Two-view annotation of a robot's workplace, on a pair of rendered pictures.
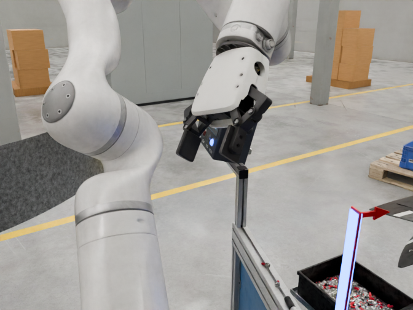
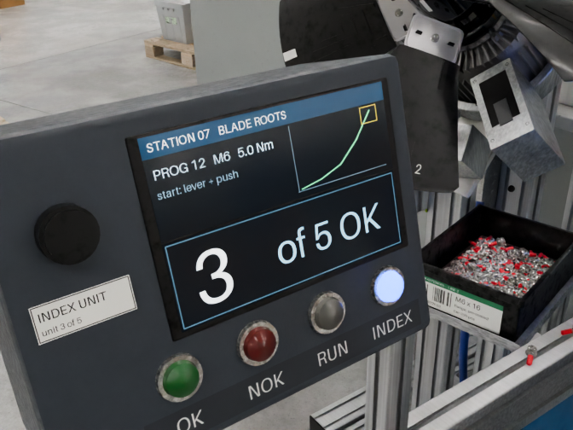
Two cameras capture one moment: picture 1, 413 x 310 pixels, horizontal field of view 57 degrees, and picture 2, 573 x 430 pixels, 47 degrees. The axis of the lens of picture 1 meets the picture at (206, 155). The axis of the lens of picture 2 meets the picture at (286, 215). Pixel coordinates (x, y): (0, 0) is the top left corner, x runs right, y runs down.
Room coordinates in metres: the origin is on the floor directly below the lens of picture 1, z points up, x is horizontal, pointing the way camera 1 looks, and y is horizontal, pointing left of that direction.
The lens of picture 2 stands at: (1.30, 0.29, 1.36)
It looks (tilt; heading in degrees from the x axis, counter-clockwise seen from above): 28 degrees down; 250
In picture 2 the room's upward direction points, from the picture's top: 2 degrees counter-clockwise
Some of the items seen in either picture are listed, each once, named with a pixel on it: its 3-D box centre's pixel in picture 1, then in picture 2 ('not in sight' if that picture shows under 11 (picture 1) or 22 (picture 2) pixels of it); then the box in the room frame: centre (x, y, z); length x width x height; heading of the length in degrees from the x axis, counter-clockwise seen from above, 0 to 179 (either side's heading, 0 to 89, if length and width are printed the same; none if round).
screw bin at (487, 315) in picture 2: (352, 297); (495, 267); (0.74, -0.35, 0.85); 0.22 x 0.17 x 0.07; 28
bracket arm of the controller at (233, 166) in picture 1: (232, 160); not in sight; (1.15, -0.08, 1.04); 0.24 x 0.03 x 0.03; 13
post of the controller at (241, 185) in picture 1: (241, 197); (389, 368); (1.05, -0.11, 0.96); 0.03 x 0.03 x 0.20; 13
